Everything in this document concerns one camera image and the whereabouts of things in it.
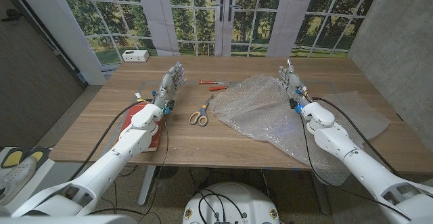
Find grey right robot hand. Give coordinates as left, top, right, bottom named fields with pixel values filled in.
left=277, top=58, right=312, bottom=114

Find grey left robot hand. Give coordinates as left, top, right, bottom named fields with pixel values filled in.
left=151, top=60, right=187, bottom=115

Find scissors with orange grey handles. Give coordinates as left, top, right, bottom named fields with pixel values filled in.
left=188, top=94, right=214, bottom=127

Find clear bubble wrap sheet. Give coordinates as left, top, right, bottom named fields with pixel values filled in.
left=210, top=74, right=391, bottom=187

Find red notebook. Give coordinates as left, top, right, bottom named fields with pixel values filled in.
left=118, top=101, right=165, bottom=152

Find white power strip box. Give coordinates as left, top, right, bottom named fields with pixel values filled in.
left=122, top=49, right=150, bottom=63

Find printed window forest backdrop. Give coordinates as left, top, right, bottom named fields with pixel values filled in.
left=53, top=0, right=385, bottom=66

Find white table leg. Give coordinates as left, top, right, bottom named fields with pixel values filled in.
left=137, top=165, right=157, bottom=206
left=309, top=171, right=331, bottom=215

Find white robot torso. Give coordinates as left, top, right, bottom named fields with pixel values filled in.
left=182, top=181, right=280, bottom=224

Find yellow black foot pedal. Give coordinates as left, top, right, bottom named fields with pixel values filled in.
left=20, top=146, right=51, bottom=169
left=0, top=148, right=25, bottom=169

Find white shoe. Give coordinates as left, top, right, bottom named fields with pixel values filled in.
left=0, top=156, right=38, bottom=206

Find orange handled knife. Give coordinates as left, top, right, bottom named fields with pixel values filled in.
left=198, top=80, right=237, bottom=86

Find thin black left wrist cable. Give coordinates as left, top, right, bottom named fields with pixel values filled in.
left=87, top=114, right=170, bottom=224

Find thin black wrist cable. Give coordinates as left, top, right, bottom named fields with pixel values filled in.
left=87, top=114, right=170, bottom=224
left=298, top=112, right=413, bottom=222

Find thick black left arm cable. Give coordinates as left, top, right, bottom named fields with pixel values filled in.
left=68, top=98, right=154, bottom=181

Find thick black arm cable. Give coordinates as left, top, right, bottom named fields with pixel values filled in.
left=68, top=98, right=154, bottom=181
left=311, top=97, right=399, bottom=175

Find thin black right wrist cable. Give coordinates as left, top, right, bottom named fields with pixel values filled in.
left=298, top=112, right=413, bottom=222

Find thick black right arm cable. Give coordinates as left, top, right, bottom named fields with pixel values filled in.
left=311, top=97, right=399, bottom=175

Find black torso cable loop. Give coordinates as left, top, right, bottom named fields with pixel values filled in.
left=198, top=189, right=244, bottom=223

